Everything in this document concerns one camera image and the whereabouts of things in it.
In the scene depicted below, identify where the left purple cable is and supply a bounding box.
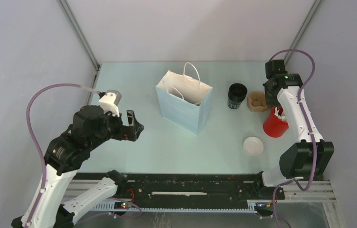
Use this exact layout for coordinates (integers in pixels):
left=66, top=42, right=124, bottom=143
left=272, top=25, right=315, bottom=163
left=24, top=83, right=142, bottom=228

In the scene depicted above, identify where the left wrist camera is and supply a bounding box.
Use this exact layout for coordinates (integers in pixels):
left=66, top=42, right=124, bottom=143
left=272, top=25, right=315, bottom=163
left=99, top=90, right=122, bottom=117

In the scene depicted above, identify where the light blue paper bag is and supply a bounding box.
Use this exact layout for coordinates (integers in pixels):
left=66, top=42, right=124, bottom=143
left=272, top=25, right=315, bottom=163
left=155, top=62, right=213, bottom=136

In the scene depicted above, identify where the red cup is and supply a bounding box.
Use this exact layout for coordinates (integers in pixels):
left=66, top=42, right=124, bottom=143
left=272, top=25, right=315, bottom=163
left=263, top=110, right=289, bottom=138

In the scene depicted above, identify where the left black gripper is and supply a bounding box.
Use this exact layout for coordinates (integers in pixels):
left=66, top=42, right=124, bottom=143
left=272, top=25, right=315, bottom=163
left=90, top=106, right=145, bottom=148

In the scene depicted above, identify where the white plastic lid on table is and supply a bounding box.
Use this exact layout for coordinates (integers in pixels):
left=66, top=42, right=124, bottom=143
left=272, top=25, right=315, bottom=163
left=243, top=136, right=264, bottom=156

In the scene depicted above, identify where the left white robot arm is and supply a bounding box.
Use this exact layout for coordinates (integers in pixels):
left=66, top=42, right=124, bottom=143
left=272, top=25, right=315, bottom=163
left=11, top=105, right=144, bottom=228

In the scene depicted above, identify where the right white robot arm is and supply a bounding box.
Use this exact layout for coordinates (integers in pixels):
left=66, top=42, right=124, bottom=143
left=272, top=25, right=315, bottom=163
left=253, top=72, right=334, bottom=199

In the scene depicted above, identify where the brown cardboard cup carrier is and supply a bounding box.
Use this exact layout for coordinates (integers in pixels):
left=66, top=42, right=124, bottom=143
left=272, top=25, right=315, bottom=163
left=247, top=91, right=269, bottom=112

